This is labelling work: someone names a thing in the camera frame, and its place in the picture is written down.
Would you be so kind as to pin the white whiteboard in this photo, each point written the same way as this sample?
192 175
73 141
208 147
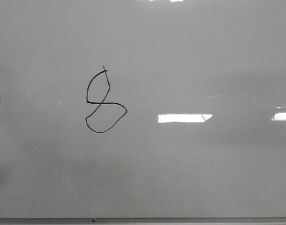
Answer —
142 110

